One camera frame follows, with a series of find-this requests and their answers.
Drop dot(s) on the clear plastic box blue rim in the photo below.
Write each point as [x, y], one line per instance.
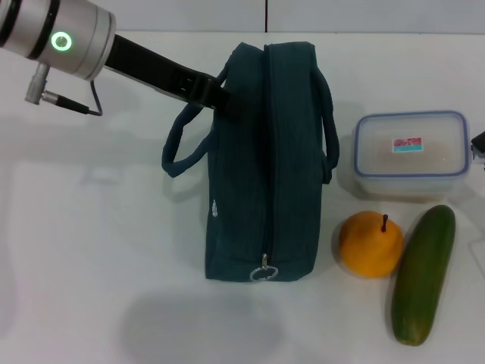
[409, 163]

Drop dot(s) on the orange pear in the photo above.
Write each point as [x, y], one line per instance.
[369, 250]

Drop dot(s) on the teal fabric lunch bag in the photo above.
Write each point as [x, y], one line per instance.
[295, 182]

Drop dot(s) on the green cucumber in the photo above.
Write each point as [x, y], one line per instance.
[422, 277]

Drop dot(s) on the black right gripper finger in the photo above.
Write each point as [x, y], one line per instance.
[480, 144]

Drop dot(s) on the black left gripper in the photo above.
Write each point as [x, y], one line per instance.
[163, 76]

